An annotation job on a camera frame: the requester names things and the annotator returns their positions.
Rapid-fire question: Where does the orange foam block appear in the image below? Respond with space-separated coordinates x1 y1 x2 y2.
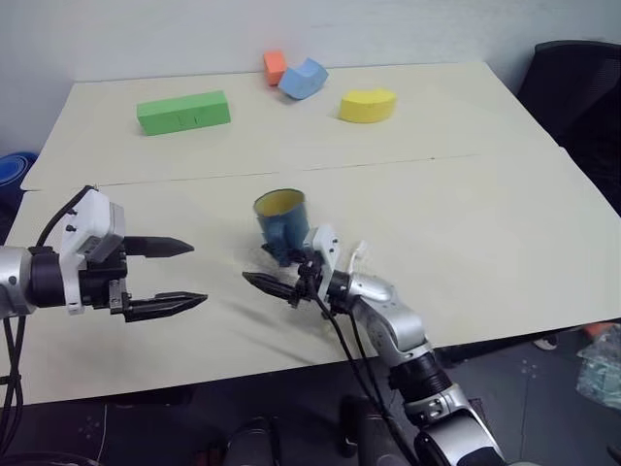
263 49 288 88

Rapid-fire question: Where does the blue foam curved block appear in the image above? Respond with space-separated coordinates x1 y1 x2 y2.
277 56 330 101

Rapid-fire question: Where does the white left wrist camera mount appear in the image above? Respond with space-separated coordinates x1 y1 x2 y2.
59 186 128 316

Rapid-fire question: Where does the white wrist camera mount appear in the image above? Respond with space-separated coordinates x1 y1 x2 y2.
59 186 128 316
304 223 342 293

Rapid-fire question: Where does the black mesh office chair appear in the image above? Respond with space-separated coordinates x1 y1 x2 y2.
515 39 621 217

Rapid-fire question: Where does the yellow foam half-round block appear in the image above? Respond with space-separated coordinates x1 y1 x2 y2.
338 86 400 124

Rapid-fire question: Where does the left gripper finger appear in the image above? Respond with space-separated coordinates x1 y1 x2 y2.
123 290 210 324
123 236 196 260

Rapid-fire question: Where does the dark rounded shape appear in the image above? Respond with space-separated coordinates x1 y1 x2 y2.
225 415 280 466

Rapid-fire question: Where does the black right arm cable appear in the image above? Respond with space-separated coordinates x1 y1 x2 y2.
310 283 419 466

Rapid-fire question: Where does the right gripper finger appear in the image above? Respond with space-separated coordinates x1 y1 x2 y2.
260 242 307 264
242 271 297 301

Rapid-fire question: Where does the blue round container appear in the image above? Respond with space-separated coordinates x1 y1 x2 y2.
0 151 41 186

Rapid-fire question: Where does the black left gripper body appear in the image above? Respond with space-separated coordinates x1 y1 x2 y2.
79 240 134 316

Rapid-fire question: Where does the clear plastic bag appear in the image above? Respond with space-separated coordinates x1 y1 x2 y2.
574 322 621 410

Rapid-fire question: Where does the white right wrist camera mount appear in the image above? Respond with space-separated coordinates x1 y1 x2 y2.
304 223 342 293

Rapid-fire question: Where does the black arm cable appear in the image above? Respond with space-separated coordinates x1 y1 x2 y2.
310 283 419 466
0 185 94 424

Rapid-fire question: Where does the green foam rectangular block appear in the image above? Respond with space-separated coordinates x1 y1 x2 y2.
136 89 232 138

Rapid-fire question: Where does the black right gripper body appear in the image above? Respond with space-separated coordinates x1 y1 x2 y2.
289 249 332 308

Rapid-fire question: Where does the blue mug yellow inside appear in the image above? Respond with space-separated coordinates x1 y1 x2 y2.
251 188 312 268

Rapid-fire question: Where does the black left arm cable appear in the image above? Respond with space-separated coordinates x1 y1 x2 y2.
0 185 94 424

